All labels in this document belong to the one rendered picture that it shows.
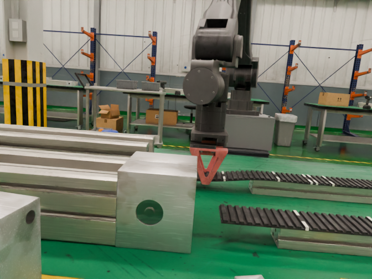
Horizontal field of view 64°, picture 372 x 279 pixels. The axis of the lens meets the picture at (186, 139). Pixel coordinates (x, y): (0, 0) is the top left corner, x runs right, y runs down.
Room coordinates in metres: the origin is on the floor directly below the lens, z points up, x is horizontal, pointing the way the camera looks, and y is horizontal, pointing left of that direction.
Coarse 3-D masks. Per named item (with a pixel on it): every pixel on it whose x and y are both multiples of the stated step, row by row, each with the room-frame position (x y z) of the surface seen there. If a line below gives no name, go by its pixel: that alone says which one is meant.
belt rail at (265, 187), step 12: (252, 180) 0.54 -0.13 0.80; (264, 180) 0.53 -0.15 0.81; (252, 192) 0.53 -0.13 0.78; (264, 192) 0.53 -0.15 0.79; (276, 192) 0.53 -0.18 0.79; (288, 192) 0.53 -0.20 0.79; (300, 192) 0.53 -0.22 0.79; (312, 192) 0.54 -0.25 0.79; (324, 192) 0.53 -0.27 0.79; (336, 192) 0.53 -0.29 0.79; (348, 192) 0.53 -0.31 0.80; (360, 192) 0.53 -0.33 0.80
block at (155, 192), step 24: (120, 168) 0.33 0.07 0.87; (144, 168) 0.33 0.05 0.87; (168, 168) 0.34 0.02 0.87; (192, 168) 0.35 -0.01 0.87; (120, 192) 0.32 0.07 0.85; (144, 192) 0.32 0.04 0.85; (168, 192) 0.32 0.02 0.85; (192, 192) 0.32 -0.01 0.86; (120, 216) 0.32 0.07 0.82; (144, 216) 0.32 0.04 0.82; (168, 216) 0.32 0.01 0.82; (192, 216) 0.32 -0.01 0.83; (120, 240) 0.32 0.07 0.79; (144, 240) 0.32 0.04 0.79; (168, 240) 0.32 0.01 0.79
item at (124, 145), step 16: (0, 128) 0.59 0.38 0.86; (16, 128) 0.59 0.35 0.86; (32, 128) 0.59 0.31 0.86; (48, 128) 0.60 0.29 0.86; (0, 144) 0.53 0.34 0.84; (16, 144) 0.53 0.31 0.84; (32, 144) 0.53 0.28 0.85; (48, 144) 0.52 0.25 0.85; (64, 144) 0.51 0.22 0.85; (80, 144) 0.51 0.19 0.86; (96, 144) 0.51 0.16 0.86; (112, 144) 0.51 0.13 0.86; (128, 144) 0.51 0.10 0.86; (144, 144) 0.51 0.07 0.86
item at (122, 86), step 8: (80, 80) 3.30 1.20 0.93; (88, 80) 3.79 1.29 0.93; (120, 80) 3.47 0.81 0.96; (128, 80) 3.48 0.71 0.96; (88, 88) 3.29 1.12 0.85; (96, 88) 3.30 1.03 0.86; (104, 88) 3.32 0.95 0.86; (112, 88) 3.41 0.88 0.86; (120, 88) 3.48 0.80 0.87; (128, 88) 3.48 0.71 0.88; (136, 88) 3.71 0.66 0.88; (144, 88) 3.43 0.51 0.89; (152, 88) 3.43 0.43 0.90; (88, 96) 3.30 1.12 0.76; (96, 96) 3.82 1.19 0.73; (160, 96) 3.91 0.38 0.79; (88, 104) 3.30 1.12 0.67; (160, 104) 3.91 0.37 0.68; (88, 112) 3.30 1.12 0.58; (160, 112) 3.91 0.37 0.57; (88, 120) 3.30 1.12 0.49; (160, 120) 3.92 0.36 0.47; (88, 128) 3.30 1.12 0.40; (96, 128) 3.63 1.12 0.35; (104, 128) 3.63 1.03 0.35; (112, 128) 3.64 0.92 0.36; (160, 128) 3.42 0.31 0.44; (160, 136) 3.42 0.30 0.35; (160, 144) 3.41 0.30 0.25
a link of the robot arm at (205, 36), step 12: (216, 0) 0.60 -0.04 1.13; (228, 0) 0.59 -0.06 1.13; (240, 0) 0.66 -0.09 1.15; (204, 12) 0.58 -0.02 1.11; (216, 12) 0.57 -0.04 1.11; (228, 12) 0.56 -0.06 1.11; (204, 24) 0.55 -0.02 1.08; (216, 24) 0.56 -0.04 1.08; (228, 24) 0.54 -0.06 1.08; (204, 36) 0.53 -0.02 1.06; (216, 36) 0.53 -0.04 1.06; (228, 36) 0.52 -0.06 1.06; (204, 48) 0.53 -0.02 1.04; (216, 48) 0.52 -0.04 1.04; (228, 48) 0.52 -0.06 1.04; (228, 60) 0.54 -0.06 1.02
